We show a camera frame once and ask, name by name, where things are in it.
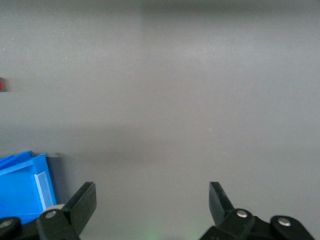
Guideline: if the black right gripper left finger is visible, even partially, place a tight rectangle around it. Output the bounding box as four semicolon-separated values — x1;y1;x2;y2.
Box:
0;181;97;240

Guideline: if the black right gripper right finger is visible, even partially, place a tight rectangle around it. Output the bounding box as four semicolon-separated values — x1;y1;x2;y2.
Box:
199;181;316;240

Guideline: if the blue plastic storage bin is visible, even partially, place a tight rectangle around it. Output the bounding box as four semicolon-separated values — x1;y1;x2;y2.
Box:
0;150;57;221

